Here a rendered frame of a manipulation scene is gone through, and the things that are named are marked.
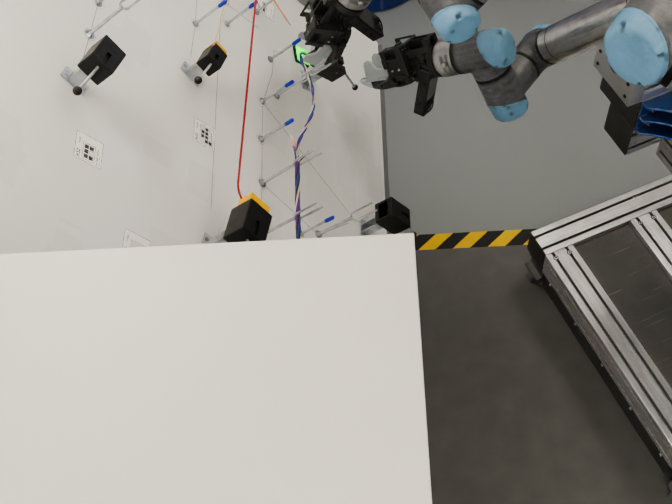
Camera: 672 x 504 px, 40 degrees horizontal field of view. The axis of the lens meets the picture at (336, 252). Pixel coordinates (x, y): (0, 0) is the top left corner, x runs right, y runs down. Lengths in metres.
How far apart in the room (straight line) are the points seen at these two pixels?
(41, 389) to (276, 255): 0.22
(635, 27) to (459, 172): 1.70
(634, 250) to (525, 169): 0.57
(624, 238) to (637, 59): 1.32
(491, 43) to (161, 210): 0.71
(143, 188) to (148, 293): 0.69
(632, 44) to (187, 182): 0.75
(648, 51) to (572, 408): 1.45
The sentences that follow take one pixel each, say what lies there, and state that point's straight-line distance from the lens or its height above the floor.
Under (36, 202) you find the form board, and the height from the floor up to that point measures 1.51.
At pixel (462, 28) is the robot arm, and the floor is 1.38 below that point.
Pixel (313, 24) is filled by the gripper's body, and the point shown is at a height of 1.29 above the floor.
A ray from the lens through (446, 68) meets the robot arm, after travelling 1.85.
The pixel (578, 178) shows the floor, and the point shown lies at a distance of 3.18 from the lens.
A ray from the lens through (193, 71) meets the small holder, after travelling 1.68.
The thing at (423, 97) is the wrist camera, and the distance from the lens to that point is 1.93.
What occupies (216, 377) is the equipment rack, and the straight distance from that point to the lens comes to 0.75.
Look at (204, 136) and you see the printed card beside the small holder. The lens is 1.64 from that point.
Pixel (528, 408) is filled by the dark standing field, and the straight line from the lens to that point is 2.74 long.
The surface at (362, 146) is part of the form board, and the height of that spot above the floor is 0.93.
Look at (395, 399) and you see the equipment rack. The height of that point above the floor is 1.85.
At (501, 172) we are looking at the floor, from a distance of 3.17.
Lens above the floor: 2.51
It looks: 57 degrees down
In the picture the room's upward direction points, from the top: 8 degrees counter-clockwise
